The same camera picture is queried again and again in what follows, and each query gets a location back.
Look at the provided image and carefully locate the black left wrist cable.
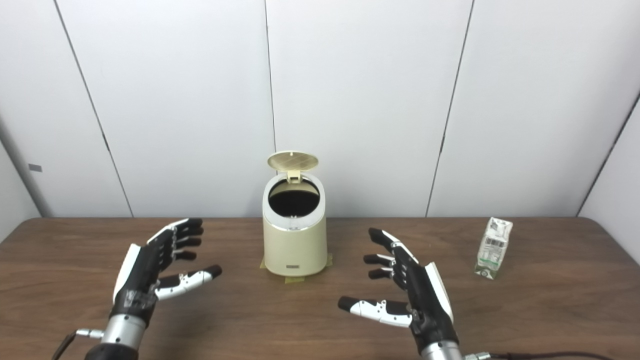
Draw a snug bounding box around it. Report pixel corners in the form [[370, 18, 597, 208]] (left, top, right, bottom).
[[51, 328, 106, 360]]

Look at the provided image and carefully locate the cream round bin lid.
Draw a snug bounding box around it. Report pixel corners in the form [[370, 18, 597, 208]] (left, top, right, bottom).
[[267, 150, 319, 183]]

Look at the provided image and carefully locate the cream-colored bin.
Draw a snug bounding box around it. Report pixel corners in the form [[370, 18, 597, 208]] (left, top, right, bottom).
[[262, 150, 328, 277]]

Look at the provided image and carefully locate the white green milk carton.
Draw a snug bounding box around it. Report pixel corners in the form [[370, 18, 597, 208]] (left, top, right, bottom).
[[474, 216, 514, 280]]

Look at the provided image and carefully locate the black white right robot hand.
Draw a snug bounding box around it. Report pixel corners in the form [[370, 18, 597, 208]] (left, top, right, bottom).
[[337, 227, 460, 353]]

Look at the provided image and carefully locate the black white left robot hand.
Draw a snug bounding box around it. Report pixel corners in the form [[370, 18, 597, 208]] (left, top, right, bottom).
[[110, 217, 223, 327]]

